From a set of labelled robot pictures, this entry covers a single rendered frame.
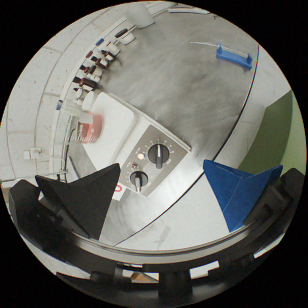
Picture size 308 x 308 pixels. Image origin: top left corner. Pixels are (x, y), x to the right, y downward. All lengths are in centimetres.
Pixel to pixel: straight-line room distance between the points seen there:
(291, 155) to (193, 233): 25
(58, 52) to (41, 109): 30
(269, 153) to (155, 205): 24
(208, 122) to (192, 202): 16
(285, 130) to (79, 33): 76
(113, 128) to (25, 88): 60
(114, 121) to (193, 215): 23
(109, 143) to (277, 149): 23
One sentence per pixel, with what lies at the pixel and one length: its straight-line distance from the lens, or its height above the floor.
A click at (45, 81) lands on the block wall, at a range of 64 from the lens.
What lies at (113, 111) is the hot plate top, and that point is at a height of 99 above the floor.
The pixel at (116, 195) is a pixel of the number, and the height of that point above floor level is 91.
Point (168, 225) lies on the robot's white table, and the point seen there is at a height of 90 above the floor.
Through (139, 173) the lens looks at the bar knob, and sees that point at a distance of 16.
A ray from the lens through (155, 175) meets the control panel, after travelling 17.
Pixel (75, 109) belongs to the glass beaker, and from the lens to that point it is 16.
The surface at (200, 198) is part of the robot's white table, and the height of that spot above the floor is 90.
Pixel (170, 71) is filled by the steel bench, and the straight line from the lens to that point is 27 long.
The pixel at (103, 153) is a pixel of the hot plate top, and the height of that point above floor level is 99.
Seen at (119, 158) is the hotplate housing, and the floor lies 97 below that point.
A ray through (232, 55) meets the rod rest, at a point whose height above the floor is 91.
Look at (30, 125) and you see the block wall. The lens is 71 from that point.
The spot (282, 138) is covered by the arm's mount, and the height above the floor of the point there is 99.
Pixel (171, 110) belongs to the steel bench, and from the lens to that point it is 21.
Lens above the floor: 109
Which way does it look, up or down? 65 degrees down
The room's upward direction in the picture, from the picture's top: 97 degrees counter-clockwise
